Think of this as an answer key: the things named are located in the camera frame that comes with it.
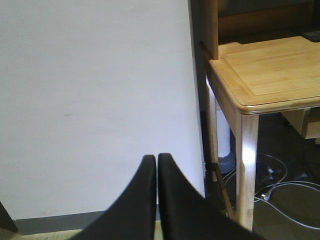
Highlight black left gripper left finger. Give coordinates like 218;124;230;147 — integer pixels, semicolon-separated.
72;155;157;240

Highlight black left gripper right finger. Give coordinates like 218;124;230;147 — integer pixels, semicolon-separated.
158;153;262;240

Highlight light wooden desk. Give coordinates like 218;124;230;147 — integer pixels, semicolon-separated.
200;0;320;230

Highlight black monitor stand base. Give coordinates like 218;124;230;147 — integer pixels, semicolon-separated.
301;30;320;43

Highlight grey looped cable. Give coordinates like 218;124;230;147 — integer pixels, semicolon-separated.
216;152;320;230

